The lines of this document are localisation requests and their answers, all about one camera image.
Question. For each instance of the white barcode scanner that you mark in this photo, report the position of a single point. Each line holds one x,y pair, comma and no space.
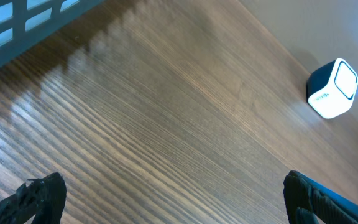
331,89

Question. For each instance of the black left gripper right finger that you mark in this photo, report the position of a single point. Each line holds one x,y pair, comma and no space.
307,201

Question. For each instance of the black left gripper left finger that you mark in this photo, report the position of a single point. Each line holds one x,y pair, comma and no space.
43,201

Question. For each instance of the grey plastic mesh basket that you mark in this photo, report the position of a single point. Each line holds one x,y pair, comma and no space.
25,23

